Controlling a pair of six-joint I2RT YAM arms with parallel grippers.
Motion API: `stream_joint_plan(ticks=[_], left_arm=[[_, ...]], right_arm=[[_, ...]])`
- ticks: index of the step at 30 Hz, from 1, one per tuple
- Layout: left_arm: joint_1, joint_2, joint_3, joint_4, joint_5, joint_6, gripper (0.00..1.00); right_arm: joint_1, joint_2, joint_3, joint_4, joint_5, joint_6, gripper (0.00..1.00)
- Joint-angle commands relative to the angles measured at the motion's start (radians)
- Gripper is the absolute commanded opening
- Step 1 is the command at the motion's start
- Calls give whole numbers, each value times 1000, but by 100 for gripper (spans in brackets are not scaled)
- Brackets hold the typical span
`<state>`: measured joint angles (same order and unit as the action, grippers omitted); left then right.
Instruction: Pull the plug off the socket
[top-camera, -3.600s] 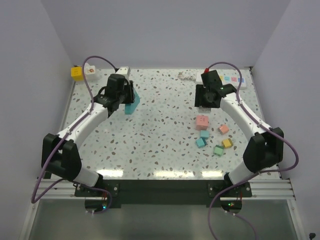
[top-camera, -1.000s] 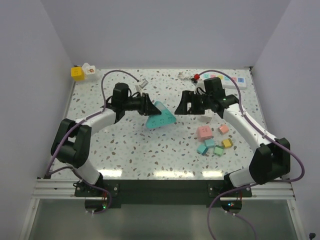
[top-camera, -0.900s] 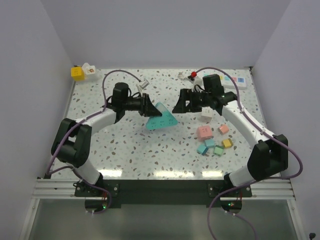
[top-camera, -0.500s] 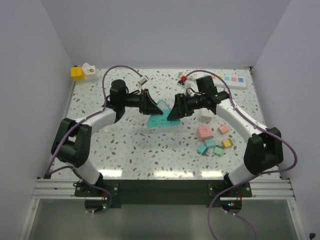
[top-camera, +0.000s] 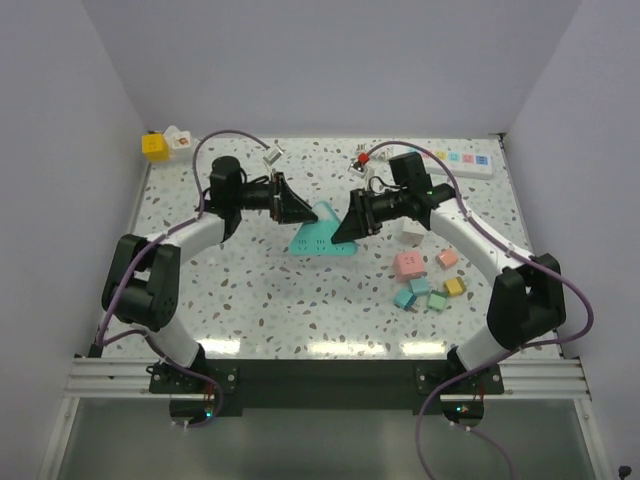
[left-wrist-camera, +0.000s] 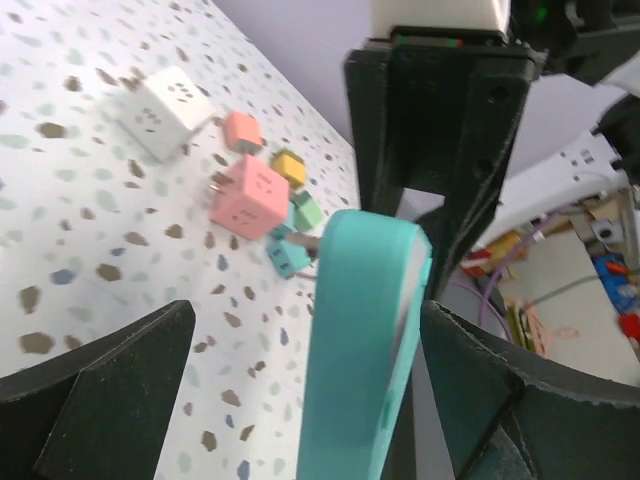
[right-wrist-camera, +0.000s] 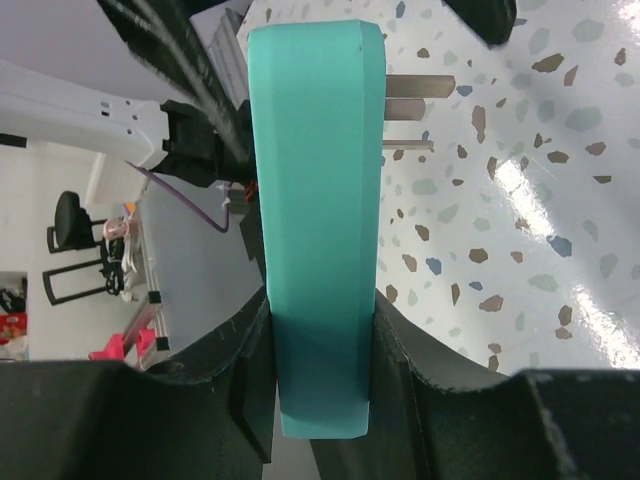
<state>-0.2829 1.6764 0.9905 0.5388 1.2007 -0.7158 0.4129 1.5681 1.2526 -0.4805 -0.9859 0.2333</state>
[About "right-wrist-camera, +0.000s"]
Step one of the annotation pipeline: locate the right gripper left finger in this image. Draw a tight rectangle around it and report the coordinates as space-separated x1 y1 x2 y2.
1 291 275 479

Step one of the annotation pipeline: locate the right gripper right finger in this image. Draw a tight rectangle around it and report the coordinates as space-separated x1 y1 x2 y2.
311 295 639 479

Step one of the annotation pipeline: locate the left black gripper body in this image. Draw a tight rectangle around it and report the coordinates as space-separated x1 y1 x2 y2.
99 1 256 175

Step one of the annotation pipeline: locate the teal triangular socket block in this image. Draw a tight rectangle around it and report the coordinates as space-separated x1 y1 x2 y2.
247 18 457 441

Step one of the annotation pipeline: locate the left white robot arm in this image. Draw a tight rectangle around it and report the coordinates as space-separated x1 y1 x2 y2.
1 1 257 187

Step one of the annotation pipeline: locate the black round stool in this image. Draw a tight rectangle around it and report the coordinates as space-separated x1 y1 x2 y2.
46 191 105 254

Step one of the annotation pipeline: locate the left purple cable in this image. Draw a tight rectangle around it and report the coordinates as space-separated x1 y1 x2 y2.
124 160 232 235

